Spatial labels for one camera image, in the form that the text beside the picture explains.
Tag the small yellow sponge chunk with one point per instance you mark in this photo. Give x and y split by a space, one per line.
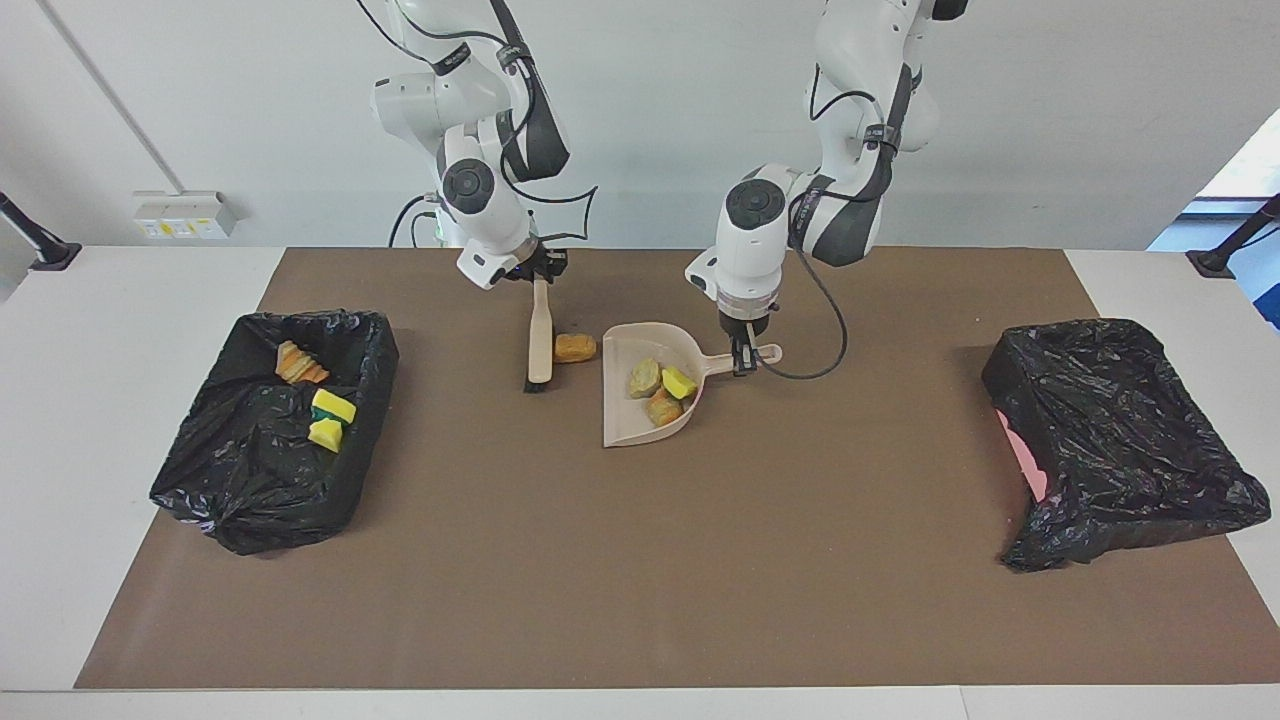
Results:
325 436

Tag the beige hand brush black bristles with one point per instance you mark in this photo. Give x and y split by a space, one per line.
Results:
540 340

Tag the brown table mat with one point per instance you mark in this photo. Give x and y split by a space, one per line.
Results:
640 620

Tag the pink plastic bin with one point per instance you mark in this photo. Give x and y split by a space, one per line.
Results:
1030 465

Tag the left black-bagged bin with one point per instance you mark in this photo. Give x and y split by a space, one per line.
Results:
250 480

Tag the black plastic trash bag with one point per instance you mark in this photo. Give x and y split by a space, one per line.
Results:
1130 450

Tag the L-shaped yellow sponge piece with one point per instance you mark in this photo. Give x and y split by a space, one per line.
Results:
680 383

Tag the white wall power strip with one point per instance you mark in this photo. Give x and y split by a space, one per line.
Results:
170 215

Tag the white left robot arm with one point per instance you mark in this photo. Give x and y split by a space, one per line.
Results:
750 250

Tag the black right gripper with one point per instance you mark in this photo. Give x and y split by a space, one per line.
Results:
545 265

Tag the striped croissant bread piece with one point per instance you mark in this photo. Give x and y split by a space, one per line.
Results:
298 365

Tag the small orange striped bread piece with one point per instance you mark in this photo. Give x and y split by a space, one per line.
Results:
664 408

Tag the large yellow sponge chunk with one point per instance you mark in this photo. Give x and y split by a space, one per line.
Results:
335 405

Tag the beige plastic dustpan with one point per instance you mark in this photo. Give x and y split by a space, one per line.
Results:
625 420

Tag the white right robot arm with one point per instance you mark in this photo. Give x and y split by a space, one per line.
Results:
480 200

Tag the pale bread piece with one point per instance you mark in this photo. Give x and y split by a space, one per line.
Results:
645 378

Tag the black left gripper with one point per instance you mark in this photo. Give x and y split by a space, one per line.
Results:
746 327

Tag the brown bread roll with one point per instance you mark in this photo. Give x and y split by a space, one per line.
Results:
575 348

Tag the black clamp stand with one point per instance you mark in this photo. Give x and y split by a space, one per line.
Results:
1215 262
50 255

